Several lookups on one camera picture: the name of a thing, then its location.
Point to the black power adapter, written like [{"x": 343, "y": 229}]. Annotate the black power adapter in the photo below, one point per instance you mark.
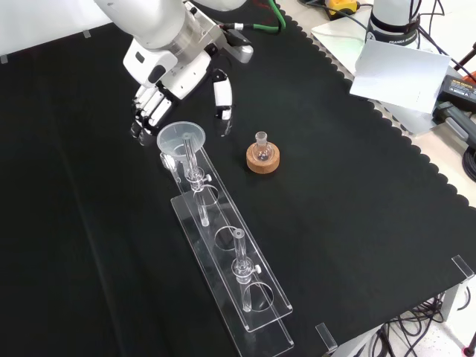
[{"x": 459, "y": 91}]

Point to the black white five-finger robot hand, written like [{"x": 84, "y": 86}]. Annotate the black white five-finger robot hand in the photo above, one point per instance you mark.
[{"x": 175, "y": 72}]

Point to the pale board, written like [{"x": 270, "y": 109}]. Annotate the pale board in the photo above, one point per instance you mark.
[{"x": 398, "y": 74}]

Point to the clear cloth clip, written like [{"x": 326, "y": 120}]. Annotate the clear cloth clip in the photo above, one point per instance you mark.
[
  {"x": 326, "y": 336},
  {"x": 463, "y": 267}
]

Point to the grey metal base plate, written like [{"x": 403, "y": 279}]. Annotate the grey metal base plate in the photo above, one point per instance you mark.
[{"x": 334, "y": 37}]

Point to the yellow stop button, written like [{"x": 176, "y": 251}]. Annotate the yellow stop button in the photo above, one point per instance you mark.
[{"x": 342, "y": 5}]

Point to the clear acrylic funnel stand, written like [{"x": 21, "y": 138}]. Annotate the clear acrylic funnel stand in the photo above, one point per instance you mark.
[{"x": 238, "y": 267}]

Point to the grey tape strip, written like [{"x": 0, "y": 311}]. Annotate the grey tape strip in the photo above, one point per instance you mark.
[
  {"x": 86, "y": 34},
  {"x": 3, "y": 59}
]

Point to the small round-bottom glass flask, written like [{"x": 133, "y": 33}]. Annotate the small round-bottom glass flask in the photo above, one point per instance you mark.
[{"x": 262, "y": 150}]

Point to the clear plastic funnel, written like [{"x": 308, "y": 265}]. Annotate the clear plastic funnel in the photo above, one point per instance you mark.
[{"x": 175, "y": 139}]

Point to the black tripod leg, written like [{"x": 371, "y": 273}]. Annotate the black tripod leg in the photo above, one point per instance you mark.
[{"x": 465, "y": 59}]

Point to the black bench cloth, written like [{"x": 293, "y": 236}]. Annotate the black bench cloth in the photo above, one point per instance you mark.
[{"x": 334, "y": 193}]

